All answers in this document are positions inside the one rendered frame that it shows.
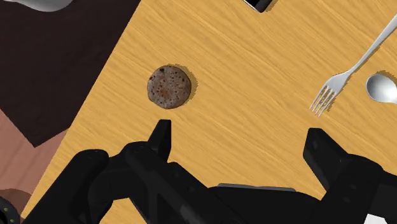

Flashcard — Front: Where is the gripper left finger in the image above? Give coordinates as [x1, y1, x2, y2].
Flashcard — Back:
[23, 118, 246, 224]

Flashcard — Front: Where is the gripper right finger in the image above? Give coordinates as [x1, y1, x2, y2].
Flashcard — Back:
[302, 127, 397, 224]

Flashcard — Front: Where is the round brown speckled flatbread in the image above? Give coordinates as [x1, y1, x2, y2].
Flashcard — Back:
[146, 65, 192, 110]

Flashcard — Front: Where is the silver fork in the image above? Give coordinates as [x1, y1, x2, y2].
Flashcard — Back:
[309, 13, 397, 118]

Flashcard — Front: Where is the silver spoon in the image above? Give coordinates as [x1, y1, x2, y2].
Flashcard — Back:
[365, 73, 397, 105]

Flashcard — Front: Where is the light wooden table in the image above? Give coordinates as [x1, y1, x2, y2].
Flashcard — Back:
[20, 0, 397, 224]

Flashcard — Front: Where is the black flat rectangular device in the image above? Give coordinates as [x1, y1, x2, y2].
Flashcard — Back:
[242, 0, 279, 14]

